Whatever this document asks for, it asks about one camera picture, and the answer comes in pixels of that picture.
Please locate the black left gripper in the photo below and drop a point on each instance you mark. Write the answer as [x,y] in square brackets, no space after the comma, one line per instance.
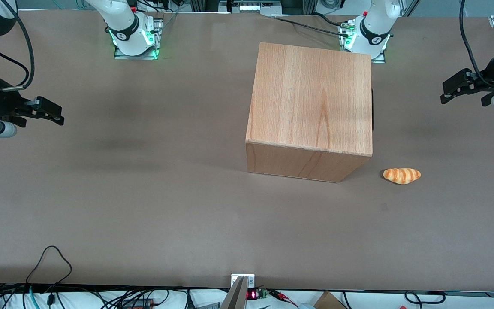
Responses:
[482,85]

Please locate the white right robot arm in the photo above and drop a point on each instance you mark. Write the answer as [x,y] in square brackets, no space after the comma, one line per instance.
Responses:
[125,21]

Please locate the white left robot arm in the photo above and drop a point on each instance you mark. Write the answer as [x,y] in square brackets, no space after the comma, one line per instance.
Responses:
[375,25]

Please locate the wooden drawer cabinet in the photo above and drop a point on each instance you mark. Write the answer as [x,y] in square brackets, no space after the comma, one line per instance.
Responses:
[311,98]

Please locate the striped toy bread roll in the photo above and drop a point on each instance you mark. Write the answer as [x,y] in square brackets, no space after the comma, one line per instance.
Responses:
[401,176]

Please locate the orange and black device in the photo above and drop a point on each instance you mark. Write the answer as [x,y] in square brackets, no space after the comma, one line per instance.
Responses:
[137,304]

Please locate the white lit panel device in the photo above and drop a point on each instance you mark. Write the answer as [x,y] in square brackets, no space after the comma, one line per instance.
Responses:
[251,6]

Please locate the brown cardboard piece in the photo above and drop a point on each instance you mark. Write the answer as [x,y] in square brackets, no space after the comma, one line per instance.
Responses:
[328,301]

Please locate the red digit display board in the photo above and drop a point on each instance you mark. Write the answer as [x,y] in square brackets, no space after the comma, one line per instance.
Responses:
[253,295]

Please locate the red and black clip leads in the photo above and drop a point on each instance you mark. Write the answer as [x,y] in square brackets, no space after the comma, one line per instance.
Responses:
[281,295]

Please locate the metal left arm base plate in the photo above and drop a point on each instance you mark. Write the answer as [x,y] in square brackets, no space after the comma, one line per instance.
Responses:
[379,59]

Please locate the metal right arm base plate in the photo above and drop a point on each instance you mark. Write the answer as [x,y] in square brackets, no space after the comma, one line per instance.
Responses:
[159,38]

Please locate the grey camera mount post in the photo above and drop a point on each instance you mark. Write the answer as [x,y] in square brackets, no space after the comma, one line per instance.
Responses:
[235,296]

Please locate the silver camera mount bracket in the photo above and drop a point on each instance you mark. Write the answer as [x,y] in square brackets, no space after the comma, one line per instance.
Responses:
[250,280]

